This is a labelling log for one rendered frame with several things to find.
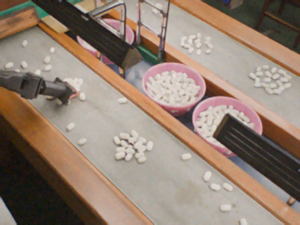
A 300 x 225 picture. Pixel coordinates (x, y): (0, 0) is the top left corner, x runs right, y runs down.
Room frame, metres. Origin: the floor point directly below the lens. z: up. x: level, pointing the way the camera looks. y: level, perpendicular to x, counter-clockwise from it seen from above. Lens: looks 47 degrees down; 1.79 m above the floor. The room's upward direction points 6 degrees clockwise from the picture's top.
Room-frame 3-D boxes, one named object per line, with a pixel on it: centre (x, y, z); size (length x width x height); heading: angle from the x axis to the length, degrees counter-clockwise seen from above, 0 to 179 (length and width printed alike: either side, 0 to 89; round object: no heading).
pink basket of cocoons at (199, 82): (1.12, -0.09, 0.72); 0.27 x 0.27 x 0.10
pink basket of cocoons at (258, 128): (0.94, -0.30, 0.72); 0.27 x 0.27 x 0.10
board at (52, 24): (1.55, 0.41, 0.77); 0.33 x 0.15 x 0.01; 139
